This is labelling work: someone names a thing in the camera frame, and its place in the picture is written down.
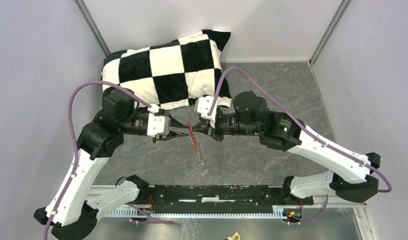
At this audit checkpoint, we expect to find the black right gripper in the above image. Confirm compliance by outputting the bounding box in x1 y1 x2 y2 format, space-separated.
192 110 261 142

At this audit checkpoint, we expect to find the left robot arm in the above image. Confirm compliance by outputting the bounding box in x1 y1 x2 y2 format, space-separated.
34 87 182 240

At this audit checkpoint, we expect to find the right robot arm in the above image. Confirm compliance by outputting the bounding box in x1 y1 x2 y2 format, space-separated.
193 91 381 204

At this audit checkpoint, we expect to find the yellow carabiner with keys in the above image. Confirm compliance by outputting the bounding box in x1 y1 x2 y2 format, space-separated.
225 232 241 240

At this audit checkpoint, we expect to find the black white checkered pillow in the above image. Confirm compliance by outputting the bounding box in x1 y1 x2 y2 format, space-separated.
100 29 232 110

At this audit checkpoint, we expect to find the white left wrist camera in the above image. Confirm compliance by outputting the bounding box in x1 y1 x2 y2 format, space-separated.
146 113 171 138

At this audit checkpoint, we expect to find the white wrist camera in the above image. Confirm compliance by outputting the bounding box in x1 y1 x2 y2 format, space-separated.
146 113 171 138
195 95 216 126

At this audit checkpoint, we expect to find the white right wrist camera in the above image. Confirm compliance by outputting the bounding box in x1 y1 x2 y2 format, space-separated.
195 95 216 126

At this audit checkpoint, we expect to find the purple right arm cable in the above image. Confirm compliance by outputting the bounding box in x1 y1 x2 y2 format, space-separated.
207 66 393 194

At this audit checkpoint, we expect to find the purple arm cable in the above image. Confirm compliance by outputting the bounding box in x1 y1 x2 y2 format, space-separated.
207 66 393 194
42 80 160 240

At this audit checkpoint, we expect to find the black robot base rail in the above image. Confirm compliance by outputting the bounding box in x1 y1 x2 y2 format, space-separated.
126 175 314 215

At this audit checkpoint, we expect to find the grey slotted cable duct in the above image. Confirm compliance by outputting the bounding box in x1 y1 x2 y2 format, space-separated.
106 206 288 220

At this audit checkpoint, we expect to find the aluminium corner post left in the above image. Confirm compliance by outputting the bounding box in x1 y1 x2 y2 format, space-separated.
74 0 110 57

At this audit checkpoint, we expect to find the aluminium corner post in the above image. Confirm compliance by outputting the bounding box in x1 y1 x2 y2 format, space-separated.
308 0 352 67
74 0 110 57

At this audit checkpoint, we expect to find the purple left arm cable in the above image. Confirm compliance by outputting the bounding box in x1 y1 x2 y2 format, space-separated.
42 80 160 240

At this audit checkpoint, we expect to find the aluminium corner post right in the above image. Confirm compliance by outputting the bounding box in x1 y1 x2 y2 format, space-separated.
308 0 352 67

